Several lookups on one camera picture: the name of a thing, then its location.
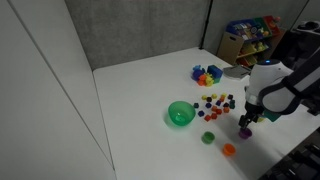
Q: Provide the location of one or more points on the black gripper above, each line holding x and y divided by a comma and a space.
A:
251, 111

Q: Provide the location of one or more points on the small purple bowl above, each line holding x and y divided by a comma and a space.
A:
246, 134

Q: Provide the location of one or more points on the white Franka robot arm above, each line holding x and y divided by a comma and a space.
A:
270, 76

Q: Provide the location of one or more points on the small orange bowl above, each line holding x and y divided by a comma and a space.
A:
229, 149

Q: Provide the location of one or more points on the small green bowl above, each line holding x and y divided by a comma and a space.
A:
208, 137

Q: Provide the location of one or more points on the large green plastic bowl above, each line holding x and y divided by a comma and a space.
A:
181, 114

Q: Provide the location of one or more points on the small red cube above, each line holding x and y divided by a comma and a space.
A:
218, 111
207, 118

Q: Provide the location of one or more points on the small maroon cube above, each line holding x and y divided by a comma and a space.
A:
230, 96

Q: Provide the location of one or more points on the small blue cube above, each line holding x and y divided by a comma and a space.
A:
218, 102
208, 105
200, 113

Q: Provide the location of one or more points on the small yellow cube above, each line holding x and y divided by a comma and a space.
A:
214, 95
224, 95
204, 97

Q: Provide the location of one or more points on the small dark green cube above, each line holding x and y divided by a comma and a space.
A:
196, 105

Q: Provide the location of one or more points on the green toy block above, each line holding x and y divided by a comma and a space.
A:
217, 80

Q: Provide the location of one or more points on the grey metal mounting plate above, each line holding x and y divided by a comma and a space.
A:
235, 72

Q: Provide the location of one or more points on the large blue toy block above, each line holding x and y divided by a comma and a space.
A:
215, 71

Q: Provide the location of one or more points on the orange toy piece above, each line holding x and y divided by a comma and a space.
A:
201, 80

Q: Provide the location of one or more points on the round purple toy piece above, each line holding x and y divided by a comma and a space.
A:
197, 74

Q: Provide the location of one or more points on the light blue toy piece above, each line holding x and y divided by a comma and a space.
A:
196, 67

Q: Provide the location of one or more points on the colourful toy bin shelf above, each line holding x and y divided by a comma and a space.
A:
253, 36

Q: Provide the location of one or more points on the black background equipment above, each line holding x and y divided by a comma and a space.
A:
296, 43

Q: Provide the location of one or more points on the black stand pole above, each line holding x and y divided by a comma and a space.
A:
206, 23

